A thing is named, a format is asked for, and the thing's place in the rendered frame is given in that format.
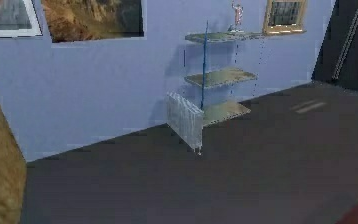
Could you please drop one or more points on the white ribbed radiator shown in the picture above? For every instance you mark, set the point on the white ribbed radiator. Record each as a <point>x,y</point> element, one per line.
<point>184,120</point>

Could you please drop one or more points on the gold framed picture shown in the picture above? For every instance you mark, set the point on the gold framed picture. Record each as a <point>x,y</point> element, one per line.
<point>284,15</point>

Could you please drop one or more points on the glass shelf with blue posts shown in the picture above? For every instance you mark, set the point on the glass shelf with blue posts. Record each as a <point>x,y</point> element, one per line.
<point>220,76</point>

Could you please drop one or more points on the white framed grey picture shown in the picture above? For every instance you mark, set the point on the white framed grey picture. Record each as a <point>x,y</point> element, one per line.
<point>7,16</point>

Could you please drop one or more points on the brown landscape picture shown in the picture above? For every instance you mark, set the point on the brown landscape picture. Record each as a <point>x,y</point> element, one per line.
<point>90,18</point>

